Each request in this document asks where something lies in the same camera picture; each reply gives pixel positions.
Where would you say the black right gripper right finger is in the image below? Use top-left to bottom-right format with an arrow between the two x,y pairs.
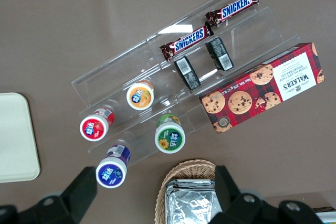
209,165 -> 325,224

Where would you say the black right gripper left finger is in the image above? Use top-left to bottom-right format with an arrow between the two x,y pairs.
0,166 -> 98,224

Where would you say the aluminium foil tray stack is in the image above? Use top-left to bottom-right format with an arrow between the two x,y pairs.
164,178 -> 223,224

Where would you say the light oval wicker basket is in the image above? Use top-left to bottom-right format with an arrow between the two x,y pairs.
154,158 -> 218,224

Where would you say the beige rectangular serving tray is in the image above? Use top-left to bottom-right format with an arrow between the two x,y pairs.
0,92 -> 41,184

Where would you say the blue lid gum jar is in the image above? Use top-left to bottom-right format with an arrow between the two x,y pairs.
95,144 -> 131,189

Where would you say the red lid gum jar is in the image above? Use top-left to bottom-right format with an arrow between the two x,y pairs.
79,107 -> 116,142

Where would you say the green lid gum jar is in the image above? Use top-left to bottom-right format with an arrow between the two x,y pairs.
154,113 -> 186,154

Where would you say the red tartan cookie box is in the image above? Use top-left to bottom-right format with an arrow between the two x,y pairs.
198,41 -> 326,134

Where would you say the clear acrylic stepped stand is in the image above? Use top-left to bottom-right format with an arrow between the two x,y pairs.
70,39 -> 203,168
145,0 -> 301,133

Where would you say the orange lid gum jar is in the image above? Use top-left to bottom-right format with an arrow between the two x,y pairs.
126,80 -> 155,111

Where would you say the small black carton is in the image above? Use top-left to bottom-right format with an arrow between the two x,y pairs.
205,37 -> 234,72
174,56 -> 202,91

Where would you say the brown Snickers bar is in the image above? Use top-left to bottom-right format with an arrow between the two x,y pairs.
160,24 -> 215,62
204,0 -> 260,27

